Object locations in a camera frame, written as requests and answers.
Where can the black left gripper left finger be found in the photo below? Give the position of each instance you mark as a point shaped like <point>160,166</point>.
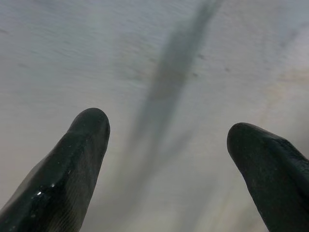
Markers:
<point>60,181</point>

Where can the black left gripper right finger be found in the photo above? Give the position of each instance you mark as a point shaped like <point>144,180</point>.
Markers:
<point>277,181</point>

